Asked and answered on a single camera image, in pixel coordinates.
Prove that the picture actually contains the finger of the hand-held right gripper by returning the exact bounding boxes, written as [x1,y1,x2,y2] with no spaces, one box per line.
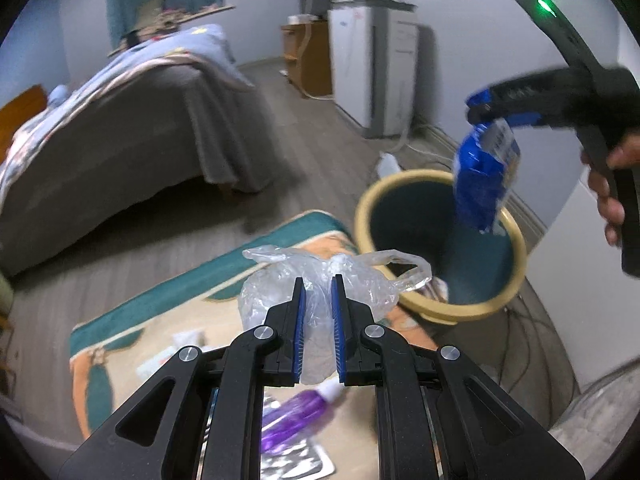
[480,71,576,130]

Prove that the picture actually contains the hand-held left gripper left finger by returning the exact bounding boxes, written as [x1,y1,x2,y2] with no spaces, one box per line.
[57,276,307,480]

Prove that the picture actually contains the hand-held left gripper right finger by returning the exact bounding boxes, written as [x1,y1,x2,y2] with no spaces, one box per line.
[331,274,586,480]

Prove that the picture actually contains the clear plastic bag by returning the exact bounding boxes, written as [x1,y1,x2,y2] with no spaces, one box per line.
[239,245,433,381]

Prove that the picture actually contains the blue snack packet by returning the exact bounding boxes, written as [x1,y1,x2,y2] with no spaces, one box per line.
[452,87,522,235]

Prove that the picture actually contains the yellow rimmed teal bin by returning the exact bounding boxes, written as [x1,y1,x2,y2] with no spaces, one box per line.
[354,170,528,323]

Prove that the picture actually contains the person's right hand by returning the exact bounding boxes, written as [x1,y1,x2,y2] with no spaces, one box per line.
[580,130,640,247]

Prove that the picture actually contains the purple spray bottle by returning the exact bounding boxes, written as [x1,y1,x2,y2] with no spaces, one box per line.
[260,377,346,456]

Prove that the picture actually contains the white paper wrapper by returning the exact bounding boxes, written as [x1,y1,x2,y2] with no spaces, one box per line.
[137,329,206,378]

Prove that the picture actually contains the silver blister pack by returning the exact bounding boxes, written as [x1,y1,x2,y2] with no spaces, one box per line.
[260,395,336,480]

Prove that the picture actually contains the white power strip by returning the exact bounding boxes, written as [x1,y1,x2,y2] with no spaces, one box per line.
[377,151,403,179]

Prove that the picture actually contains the white air purifier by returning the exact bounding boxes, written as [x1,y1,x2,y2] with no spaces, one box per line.
[327,0,421,138]

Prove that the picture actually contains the wooden cabinet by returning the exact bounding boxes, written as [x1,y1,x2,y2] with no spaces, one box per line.
[281,16,335,100]

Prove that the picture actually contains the grey bed cover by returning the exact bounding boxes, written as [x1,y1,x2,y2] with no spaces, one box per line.
[0,62,261,278]

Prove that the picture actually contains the wooden window sill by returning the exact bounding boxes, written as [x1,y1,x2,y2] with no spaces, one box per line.
[107,4,236,58]

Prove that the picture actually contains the pile of clothes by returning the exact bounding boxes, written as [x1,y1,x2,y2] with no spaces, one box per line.
[132,7,193,36]

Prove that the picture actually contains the wooden bed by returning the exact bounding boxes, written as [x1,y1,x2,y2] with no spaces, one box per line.
[0,22,261,278]

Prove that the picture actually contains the white floor cable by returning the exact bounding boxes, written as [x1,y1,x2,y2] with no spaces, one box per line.
[390,125,453,162]

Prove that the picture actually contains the black floor cables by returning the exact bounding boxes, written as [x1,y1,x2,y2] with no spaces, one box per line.
[492,295,566,411]

